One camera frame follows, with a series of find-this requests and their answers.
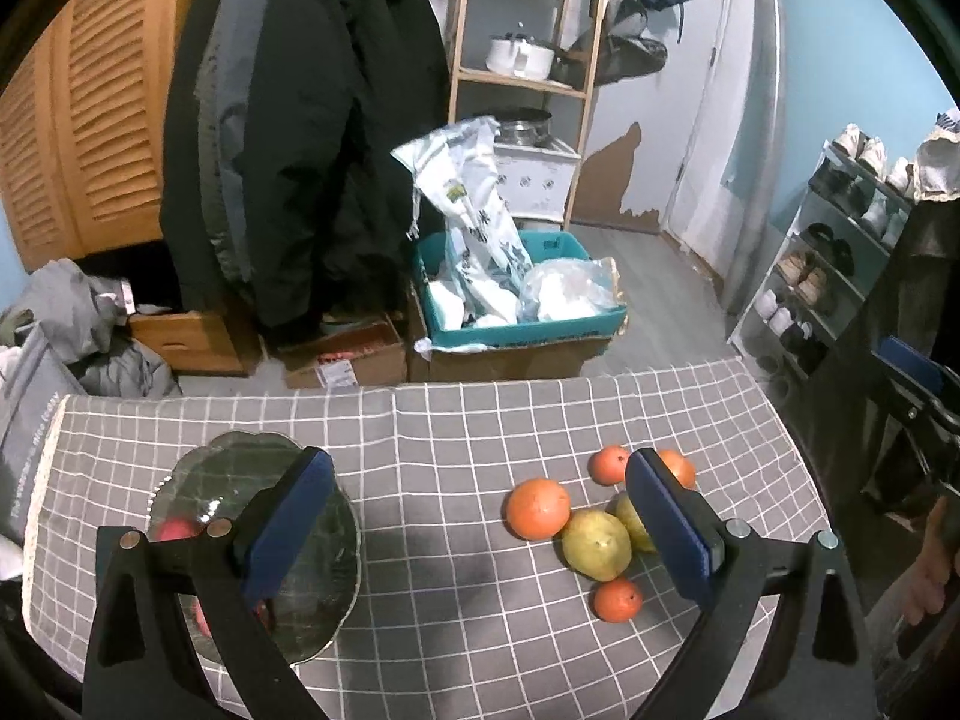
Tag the white printed rice bag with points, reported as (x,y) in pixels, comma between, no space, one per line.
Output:
(455,169)

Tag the yellow-green pear back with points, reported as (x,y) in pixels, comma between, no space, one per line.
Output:
(629,518)

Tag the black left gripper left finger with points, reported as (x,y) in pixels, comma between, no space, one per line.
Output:
(141,662)

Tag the grey shoe rack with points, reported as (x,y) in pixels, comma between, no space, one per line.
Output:
(850,215)

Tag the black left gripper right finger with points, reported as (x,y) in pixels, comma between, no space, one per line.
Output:
(815,662)

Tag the white cooking pot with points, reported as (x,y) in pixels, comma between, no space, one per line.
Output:
(520,56)

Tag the clear plastic bag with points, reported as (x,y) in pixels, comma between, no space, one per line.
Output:
(564,289)

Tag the small orange back right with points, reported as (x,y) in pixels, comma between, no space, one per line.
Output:
(682,468)

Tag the grey checkered tablecloth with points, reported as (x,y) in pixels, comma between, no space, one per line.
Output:
(456,617)

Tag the white patterned storage box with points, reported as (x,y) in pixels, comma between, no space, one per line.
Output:
(534,181)

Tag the white door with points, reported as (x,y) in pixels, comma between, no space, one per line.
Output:
(721,202)

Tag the large orange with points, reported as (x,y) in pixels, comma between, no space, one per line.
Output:
(537,509)

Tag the dark steel pot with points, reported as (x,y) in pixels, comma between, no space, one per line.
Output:
(522,126)

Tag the black hanging coat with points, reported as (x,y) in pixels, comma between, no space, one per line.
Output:
(281,190)

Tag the dark hanging bag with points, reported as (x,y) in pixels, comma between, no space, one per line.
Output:
(624,50)

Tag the small orange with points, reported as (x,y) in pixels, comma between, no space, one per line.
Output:
(682,468)
(617,601)
(608,466)

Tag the small orange front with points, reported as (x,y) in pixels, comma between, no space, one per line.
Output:
(617,601)

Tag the wooden drawer box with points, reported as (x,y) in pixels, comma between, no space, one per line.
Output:
(199,342)

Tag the teal cardboard box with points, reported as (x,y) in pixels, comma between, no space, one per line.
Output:
(542,246)

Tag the grey clothes pile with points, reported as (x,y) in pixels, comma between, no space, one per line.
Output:
(85,321)

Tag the wooden shelf rack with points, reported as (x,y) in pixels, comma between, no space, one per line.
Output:
(475,90)

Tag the person's right hand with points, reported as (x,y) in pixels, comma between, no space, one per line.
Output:
(928,576)

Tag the red apple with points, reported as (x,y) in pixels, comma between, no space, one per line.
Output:
(175,529)

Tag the small orange back left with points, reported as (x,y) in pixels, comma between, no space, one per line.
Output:
(608,466)

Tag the wooden louvered wardrobe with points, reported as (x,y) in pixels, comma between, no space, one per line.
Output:
(82,129)

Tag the small cardboard box with label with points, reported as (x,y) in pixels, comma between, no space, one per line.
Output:
(367,354)

